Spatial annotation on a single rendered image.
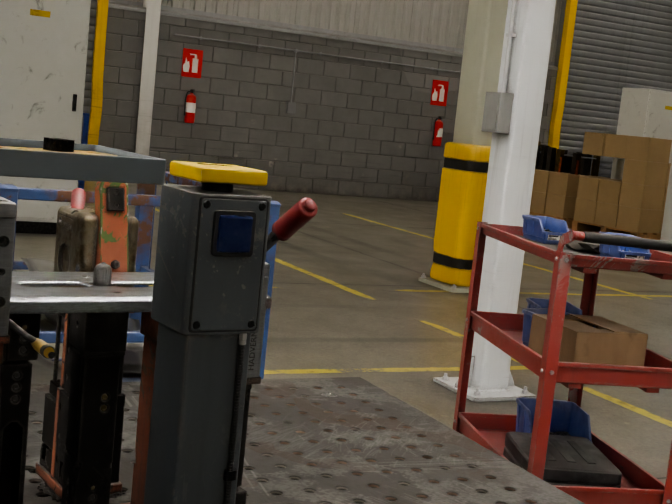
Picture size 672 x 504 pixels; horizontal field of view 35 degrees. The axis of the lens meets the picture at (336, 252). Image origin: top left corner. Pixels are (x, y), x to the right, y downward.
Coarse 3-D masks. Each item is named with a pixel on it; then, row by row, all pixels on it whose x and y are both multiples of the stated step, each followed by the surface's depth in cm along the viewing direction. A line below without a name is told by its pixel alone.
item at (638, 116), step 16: (624, 96) 1466; (640, 96) 1441; (656, 96) 1434; (624, 112) 1465; (640, 112) 1440; (656, 112) 1439; (624, 128) 1465; (640, 128) 1439; (656, 128) 1443; (624, 160) 1463
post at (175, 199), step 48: (192, 192) 82; (240, 192) 87; (192, 240) 83; (192, 288) 83; (240, 288) 85; (192, 336) 84; (240, 336) 86; (192, 384) 85; (240, 384) 87; (192, 432) 86; (240, 432) 88; (192, 480) 86
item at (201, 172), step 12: (180, 168) 85; (192, 168) 84; (204, 168) 82; (216, 168) 83; (228, 168) 84; (240, 168) 86; (204, 180) 82; (216, 180) 83; (228, 180) 84; (240, 180) 84; (252, 180) 85; (264, 180) 85; (228, 192) 86
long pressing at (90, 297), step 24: (24, 288) 111; (48, 288) 112; (72, 288) 114; (96, 288) 115; (120, 288) 117; (144, 288) 118; (24, 312) 104; (48, 312) 106; (72, 312) 107; (96, 312) 108; (120, 312) 110
